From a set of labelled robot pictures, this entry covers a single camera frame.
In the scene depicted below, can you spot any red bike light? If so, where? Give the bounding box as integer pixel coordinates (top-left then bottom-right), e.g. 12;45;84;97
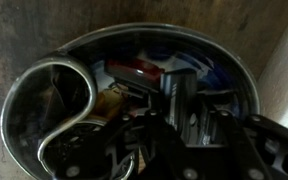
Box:
104;58;166;93

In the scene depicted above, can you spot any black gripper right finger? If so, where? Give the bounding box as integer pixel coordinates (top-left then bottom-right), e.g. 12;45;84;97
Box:
202;99;288;180

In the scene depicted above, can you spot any amber brown small object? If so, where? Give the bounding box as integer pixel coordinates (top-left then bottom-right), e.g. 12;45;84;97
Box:
93;89;127;119

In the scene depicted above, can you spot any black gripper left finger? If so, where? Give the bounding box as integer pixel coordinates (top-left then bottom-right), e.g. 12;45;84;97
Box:
55;94;198;180

